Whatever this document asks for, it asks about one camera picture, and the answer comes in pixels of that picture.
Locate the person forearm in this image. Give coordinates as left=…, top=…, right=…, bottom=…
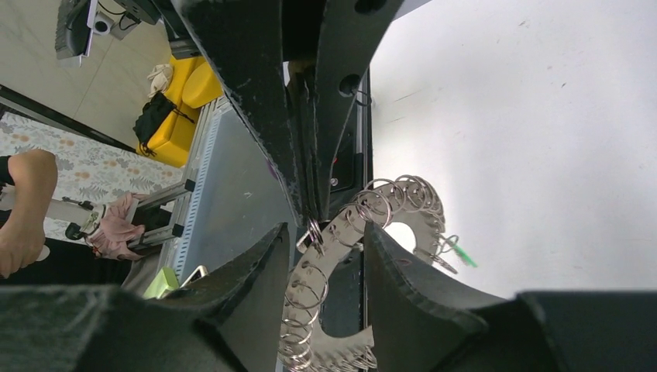
left=1, top=149, right=58, bottom=278

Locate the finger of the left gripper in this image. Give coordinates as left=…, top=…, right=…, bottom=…
left=173, top=1, right=309, bottom=226
left=302, top=1, right=402, bottom=221

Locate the green box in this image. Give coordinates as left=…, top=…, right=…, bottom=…
left=142, top=267, right=180, bottom=299

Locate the floral mat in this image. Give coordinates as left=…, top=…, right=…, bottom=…
left=0, top=111, right=184, bottom=243

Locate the metal disc with keyrings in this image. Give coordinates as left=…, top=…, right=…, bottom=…
left=277, top=175, right=459, bottom=371

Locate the white smartphone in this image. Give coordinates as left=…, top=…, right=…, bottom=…
left=180, top=265, right=208, bottom=288

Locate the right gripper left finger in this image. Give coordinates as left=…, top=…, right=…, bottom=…
left=174, top=222, right=290, bottom=371

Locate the green key tag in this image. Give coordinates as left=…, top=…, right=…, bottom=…
left=451, top=243, right=478, bottom=268

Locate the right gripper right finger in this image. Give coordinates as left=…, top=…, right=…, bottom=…
left=364, top=222, right=504, bottom=371

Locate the black backpack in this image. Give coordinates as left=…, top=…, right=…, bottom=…
left=132, top=91, right=196, bottom=157

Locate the black monitor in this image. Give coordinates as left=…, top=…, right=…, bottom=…
left=54, top=0, right=98, bottom=68

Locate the pink cloth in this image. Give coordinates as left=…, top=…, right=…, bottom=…
left=85, top=192, right=147, bottom=261

